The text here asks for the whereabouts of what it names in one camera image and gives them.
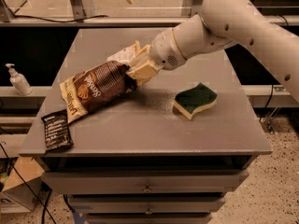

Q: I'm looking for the top drawer knob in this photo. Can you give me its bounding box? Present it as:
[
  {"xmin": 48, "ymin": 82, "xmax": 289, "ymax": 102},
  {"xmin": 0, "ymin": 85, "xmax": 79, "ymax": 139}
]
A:
[{"xmin": 143, "ymin": 185, "xmax": 152, "ymax": 193}]

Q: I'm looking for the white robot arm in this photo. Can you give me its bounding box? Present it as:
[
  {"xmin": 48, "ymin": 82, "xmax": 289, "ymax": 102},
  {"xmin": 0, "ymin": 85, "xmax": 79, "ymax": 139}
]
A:
[{"xmin": 128, "ymin": 0, "xmax": 299, "ymax": 101}]

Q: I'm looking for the black cable on shelf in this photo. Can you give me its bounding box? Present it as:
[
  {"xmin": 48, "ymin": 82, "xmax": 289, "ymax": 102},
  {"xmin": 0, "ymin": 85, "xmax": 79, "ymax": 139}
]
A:
[{"xmin": 12, "ymin": 13, "xmax": 108, "ymax": 24}]

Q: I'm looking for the grey drawer cabinet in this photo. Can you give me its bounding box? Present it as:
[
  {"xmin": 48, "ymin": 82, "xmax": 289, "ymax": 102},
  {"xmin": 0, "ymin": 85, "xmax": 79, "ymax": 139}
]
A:
[{"xmin": 19, "ymin": 26, "xmax": 273, "ymax": 224}]

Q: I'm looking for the black rxbar chocolate bar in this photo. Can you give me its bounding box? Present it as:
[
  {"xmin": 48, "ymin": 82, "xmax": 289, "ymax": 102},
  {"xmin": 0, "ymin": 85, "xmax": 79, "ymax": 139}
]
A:
[{"xmin": 41, "ymin": 110, "xmax": 74, "ymax": 152}]

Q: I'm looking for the grey metal bracket left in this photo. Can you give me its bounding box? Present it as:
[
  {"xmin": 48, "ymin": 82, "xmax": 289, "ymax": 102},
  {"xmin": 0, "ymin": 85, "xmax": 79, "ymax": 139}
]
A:
[{"xmin": 70, "ymin": 0, "xmax": 96, "ymax": 20}]

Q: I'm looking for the drawer knob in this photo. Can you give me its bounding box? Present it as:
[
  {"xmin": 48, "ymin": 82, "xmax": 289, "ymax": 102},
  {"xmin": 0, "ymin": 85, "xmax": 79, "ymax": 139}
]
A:
[
  {"xmin": 145, "ymin": 208, "xmax": 153, "ymax": 216},
  {"xmin": 143, "ymin": 185, "xmax": 152, "ymax": 193}
]

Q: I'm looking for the cardboard box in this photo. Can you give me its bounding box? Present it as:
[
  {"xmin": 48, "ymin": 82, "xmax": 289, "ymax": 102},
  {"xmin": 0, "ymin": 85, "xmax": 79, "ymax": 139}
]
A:
[{"xmin": 0, "ymin": 157, "xmax": 44, "ymax": 214}]

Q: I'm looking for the white pump bottle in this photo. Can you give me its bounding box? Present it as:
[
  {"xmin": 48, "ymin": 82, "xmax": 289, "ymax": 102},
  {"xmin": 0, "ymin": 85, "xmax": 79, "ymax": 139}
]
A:
[{"xmin": 6, "ymin": 63, "xmax": 32, "ymax": 96}]

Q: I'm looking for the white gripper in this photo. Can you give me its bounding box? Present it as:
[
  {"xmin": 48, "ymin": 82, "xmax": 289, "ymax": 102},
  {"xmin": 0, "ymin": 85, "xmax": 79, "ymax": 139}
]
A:
[{"xmin": 126, "ymin": 28, "xmax": 187, "ymax": 86}]

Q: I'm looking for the brown chip bag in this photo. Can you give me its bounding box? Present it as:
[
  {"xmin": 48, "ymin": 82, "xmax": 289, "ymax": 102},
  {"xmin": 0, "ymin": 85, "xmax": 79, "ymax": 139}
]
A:
[{"xmin": 60, "ymin": 41, "xmax": 140, "ymax": 123}]

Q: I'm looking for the black floor cable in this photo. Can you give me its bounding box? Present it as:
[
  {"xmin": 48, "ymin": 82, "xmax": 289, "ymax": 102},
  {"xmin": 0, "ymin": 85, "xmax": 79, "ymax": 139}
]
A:
[{"xmin": 0, "ymin": 142, "xmax": 59, "ymax": 224}]

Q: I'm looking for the green yellow sponge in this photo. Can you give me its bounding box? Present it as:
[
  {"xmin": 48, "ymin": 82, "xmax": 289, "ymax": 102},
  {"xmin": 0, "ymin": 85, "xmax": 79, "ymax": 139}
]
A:
[{"xmin": 174, "ymin": 83, "xmax": 217, "ymax": 120}]

